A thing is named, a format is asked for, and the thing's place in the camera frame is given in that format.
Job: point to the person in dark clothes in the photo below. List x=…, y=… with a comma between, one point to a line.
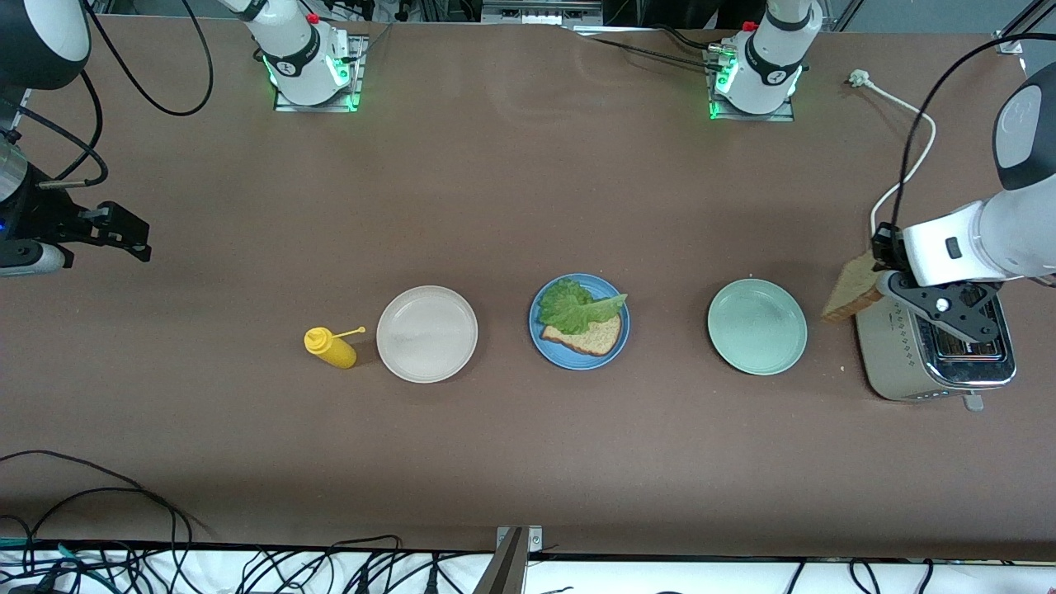
x=676, y=12

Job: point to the blue plate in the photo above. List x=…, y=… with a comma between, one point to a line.
x=577, y=363

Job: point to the green lettuce leaf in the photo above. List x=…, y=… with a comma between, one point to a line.
x=569, y=309

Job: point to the beige chrome toaster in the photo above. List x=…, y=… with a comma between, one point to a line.
x=887, y=363

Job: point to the pale green plate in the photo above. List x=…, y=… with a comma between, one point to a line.
x=757, y=327

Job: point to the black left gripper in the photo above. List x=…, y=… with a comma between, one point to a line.
x=885, y=244

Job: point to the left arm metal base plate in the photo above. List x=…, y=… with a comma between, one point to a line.
x=751, y=118

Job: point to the aluminium frame corner profile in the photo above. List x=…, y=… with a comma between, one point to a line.
x=1008, y=41

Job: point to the grey metal box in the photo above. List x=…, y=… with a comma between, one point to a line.
x=536, y=12

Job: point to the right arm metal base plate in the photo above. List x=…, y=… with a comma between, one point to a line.
x=318, y=108

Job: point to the beige plate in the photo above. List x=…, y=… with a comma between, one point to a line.
x=426, y=334

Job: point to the yellow mustard squeeze bottle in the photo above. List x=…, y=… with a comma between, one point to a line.
x=334, y=351

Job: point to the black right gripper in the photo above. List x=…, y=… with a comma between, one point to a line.
x=35, y=216

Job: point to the brown bread slice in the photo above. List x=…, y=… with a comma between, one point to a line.
x=854, y=289
x=594, y=340

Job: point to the aluminium table edge bracket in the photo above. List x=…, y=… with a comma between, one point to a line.
x=507, y=569

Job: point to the black left camera bracket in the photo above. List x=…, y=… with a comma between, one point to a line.
x=949, y=309

